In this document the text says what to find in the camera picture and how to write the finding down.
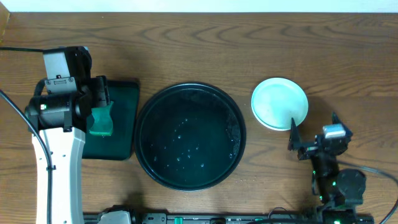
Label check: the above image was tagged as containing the mint green plate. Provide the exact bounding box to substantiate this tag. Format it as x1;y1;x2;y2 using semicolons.
251;78;309;131

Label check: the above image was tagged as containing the green sponge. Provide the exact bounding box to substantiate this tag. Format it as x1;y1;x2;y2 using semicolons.
89;101;113;136

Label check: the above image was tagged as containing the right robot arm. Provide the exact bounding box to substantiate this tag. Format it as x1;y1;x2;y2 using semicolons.
288;113;366;223

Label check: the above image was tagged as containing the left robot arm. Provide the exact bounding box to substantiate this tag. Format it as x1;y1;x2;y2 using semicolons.
25;46;139;223

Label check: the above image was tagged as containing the rectangular black tray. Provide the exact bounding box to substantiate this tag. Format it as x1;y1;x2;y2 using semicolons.
83;80;139;161

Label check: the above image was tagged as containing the round black tray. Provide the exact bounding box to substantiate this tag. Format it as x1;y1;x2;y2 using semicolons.
134;82;246;192

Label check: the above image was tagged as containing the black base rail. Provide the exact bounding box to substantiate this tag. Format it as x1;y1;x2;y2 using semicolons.
83;207;375;224

